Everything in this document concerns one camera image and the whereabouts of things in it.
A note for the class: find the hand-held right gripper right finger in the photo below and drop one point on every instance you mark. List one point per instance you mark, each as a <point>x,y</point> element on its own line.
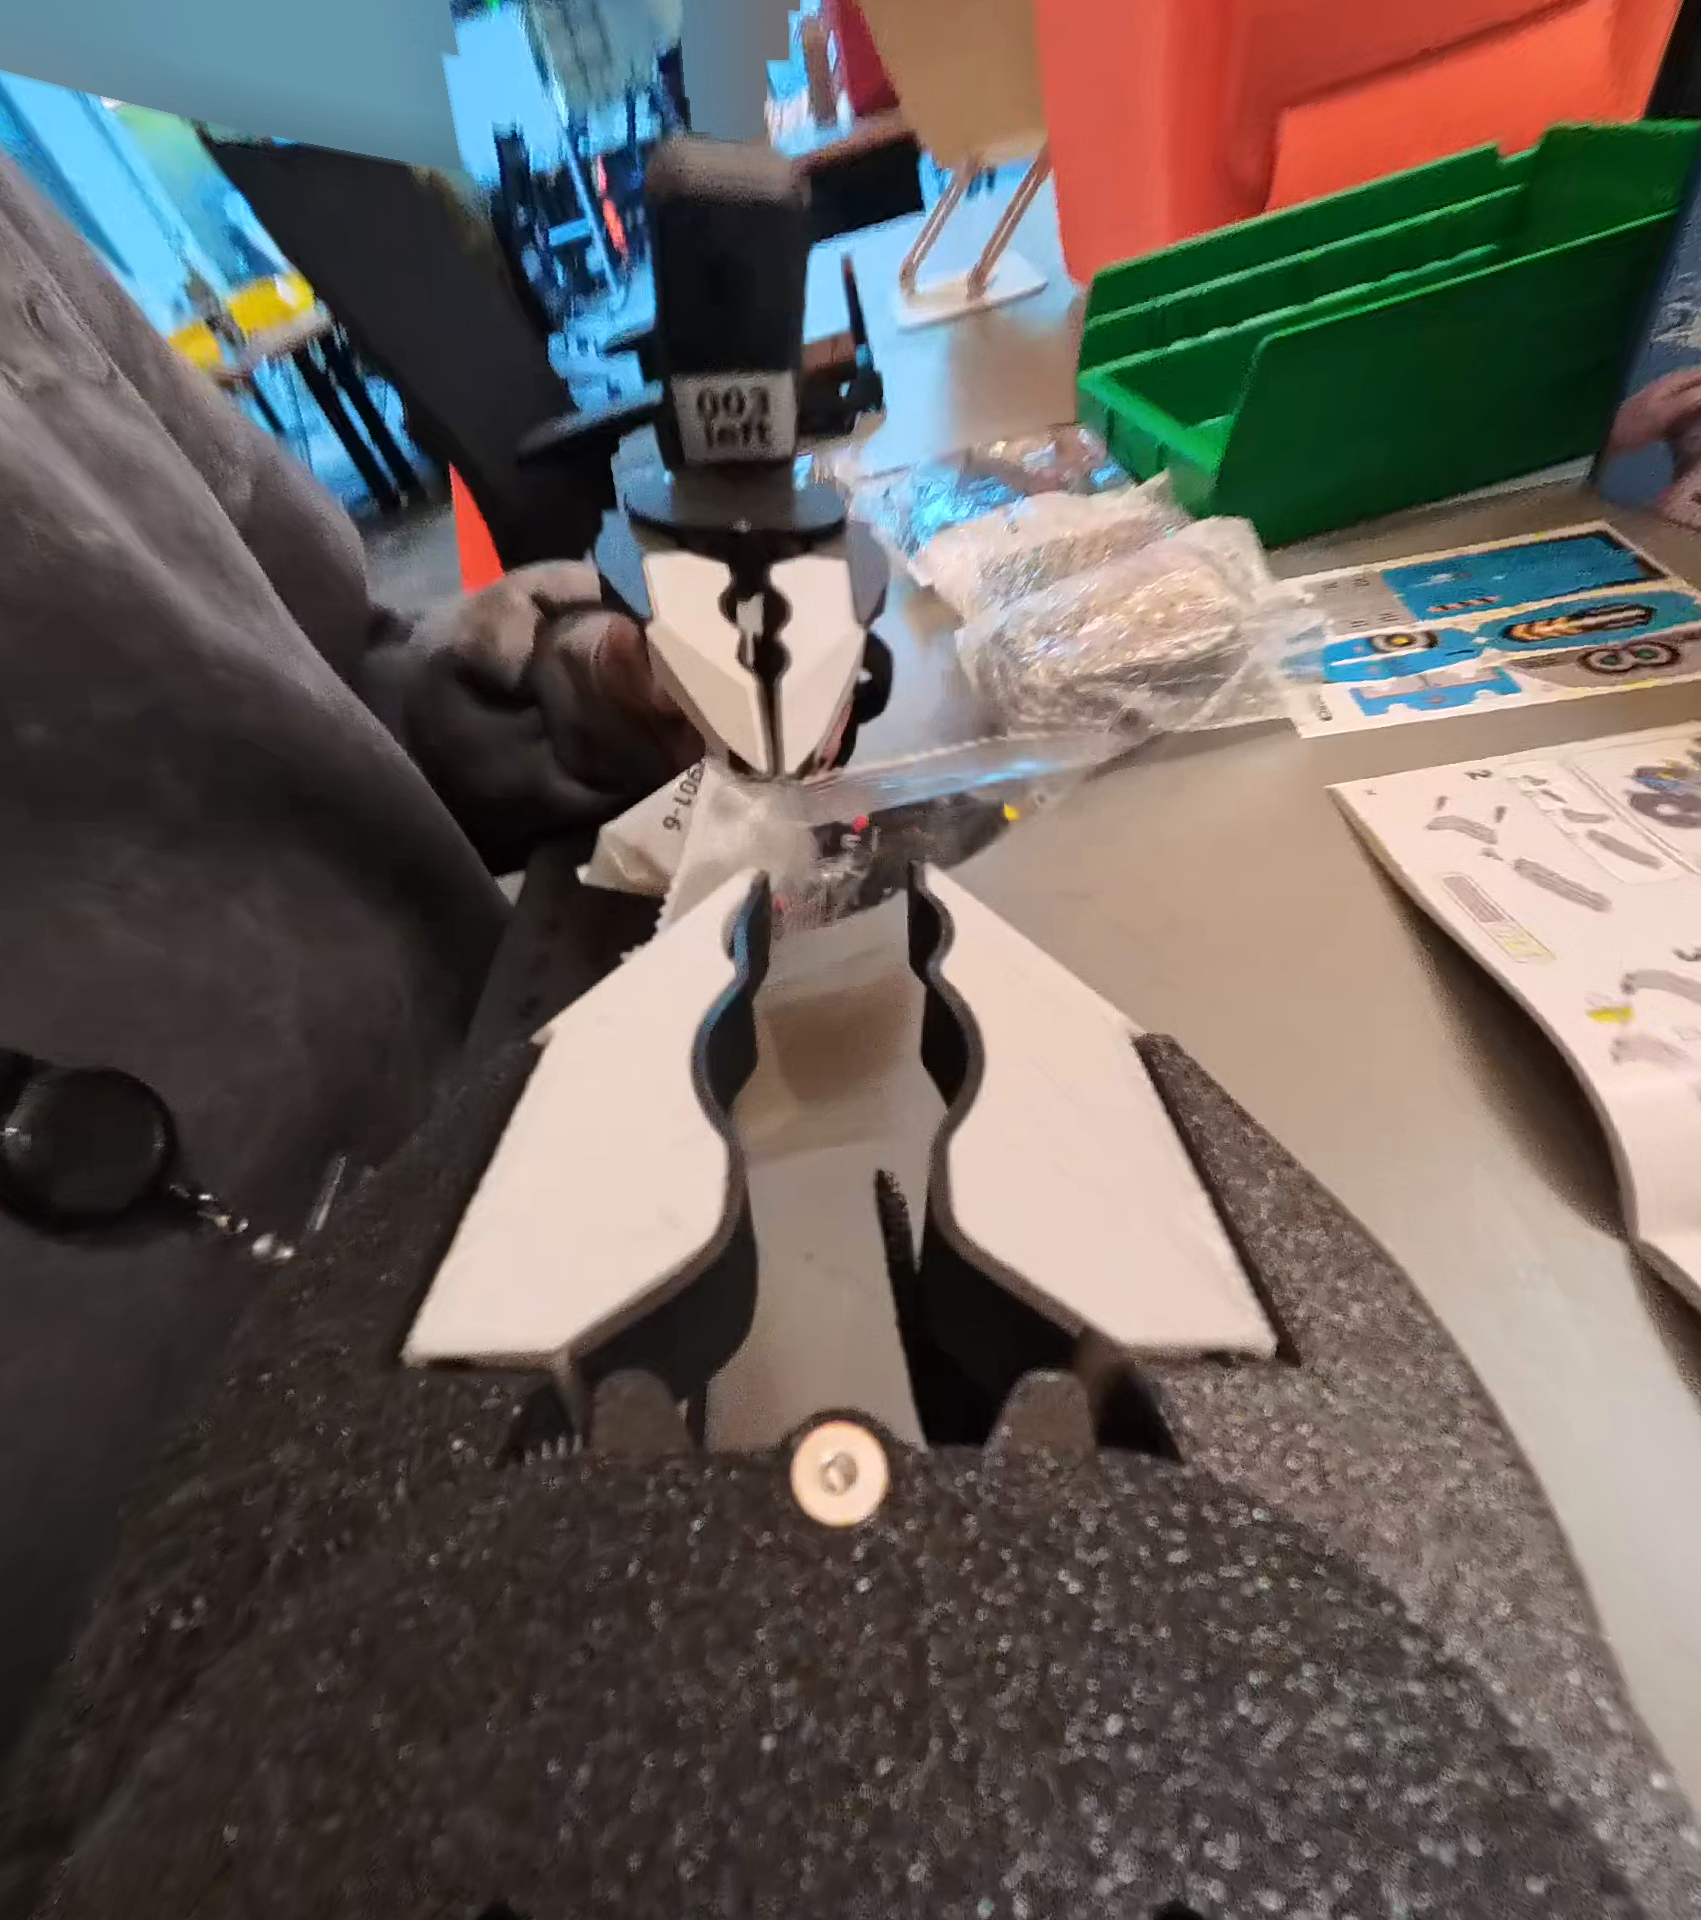
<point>1090,1184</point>

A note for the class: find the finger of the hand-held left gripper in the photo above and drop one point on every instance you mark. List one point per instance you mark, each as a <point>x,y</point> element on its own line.
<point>699,630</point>
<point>823,630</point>

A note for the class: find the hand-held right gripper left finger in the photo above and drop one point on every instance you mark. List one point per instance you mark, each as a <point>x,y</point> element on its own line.
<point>595,1184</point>

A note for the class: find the small clear parts bag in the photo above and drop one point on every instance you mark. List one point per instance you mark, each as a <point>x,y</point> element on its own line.
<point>926,796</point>

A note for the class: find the large bubble wrap packet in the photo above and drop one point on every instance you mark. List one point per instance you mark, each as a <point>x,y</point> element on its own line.
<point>1121,630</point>

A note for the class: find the white instruction booklet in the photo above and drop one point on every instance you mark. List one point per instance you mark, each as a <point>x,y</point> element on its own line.
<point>1617,976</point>

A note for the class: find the person's left forearm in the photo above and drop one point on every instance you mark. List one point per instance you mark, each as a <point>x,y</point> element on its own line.
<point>490,704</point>

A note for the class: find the grey desk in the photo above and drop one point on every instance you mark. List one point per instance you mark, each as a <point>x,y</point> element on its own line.
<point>1314,976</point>

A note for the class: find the person's left hand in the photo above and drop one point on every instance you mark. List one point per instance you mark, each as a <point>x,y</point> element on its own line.
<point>626,692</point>

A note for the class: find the flat bubble wrap packet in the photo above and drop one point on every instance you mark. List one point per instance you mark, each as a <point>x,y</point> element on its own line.
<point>1002,495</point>

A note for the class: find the black perforated chair seat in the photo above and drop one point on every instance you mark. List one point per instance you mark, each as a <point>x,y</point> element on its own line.
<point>551,945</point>

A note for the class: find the orange cone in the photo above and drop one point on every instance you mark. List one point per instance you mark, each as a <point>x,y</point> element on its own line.
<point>474,532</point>

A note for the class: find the beige flat device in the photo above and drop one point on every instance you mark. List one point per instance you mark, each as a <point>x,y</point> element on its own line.
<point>955,74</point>

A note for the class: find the orange plastic bin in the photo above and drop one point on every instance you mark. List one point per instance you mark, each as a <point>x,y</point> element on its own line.
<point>1181,104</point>

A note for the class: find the black badge reel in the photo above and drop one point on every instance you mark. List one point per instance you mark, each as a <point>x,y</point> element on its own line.
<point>84,1140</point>

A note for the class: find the green plastic bin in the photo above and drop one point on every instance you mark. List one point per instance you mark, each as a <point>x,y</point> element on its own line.
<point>1390,375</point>

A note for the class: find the blue sticker sheet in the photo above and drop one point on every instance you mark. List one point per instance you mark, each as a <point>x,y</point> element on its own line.
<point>1509,630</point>

